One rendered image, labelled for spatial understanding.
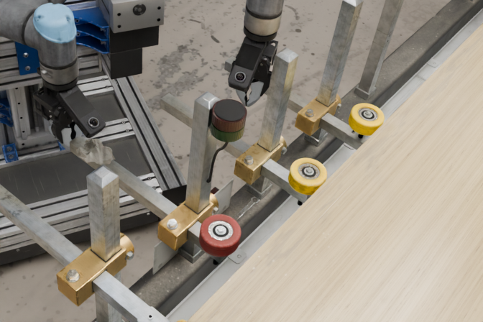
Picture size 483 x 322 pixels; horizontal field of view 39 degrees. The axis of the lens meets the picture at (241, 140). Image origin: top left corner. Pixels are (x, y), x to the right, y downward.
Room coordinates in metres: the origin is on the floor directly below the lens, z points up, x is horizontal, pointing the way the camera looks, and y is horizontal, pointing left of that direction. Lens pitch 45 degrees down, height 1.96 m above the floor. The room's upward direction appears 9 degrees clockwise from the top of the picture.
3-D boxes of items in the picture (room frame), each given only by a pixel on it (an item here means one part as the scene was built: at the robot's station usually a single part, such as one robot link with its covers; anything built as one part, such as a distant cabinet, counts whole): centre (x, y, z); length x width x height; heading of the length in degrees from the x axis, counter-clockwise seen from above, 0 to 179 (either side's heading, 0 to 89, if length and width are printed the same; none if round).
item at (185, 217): (0.86, 0.08, 0.85); 0.13 x 0.06 x 0.05; 148
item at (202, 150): (0.88, 0.07, 0.93); 0.03 x 0.03 x 0.48; 58
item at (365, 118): (1.20, -0.28, 0.85); 0.08 x 0.08 x 0.11
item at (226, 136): (0.85, 0.03, 1.13); 0.06 x 0.06 x 0.02
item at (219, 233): (0.80, 0.01, 0.85); 0.08 x 0.08 x 0.11
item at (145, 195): (0.90, 0.18, 0.84); 0.43 x 0.03 x 0.04; 58
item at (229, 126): (0.85, 0.03, 1.16); 0.06 x 0.06 x 0.02
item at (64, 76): (1.03, 0.39, 1.05); 0.08 x 0.08 x 0.05
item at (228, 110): (0.85, 0.03, 1.06); 0.06 x 0.06 x 0.22; 58
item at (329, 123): (1.31, -0.12, 0.81); 0.43 x 0.03 x 0.04; 58
